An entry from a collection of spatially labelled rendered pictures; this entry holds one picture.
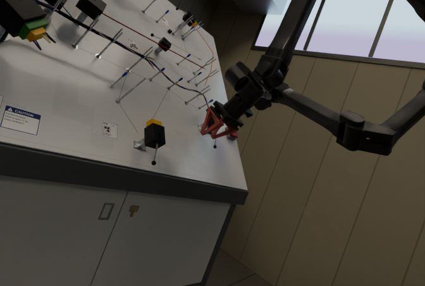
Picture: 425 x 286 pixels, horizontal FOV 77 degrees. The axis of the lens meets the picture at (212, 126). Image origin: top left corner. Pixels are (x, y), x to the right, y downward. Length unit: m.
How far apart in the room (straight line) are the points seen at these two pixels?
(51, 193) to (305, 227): 2.20
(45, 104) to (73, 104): 0.07
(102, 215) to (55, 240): 0.13
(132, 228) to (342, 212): 1.94
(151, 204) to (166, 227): 0.14
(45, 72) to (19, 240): 0.43
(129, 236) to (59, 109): 0.47
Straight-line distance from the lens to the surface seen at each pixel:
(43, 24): 0.77
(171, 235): 1.11
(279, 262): 2.76
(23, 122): 0.76
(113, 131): 0.86
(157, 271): 1.18
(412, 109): 1.04
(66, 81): 0.87
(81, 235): 0.92
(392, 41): 2.89
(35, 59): 0.87
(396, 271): 2.59
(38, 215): 0.84
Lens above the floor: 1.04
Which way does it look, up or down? 2 degrees up
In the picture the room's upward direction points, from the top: 21 degrees clockwise
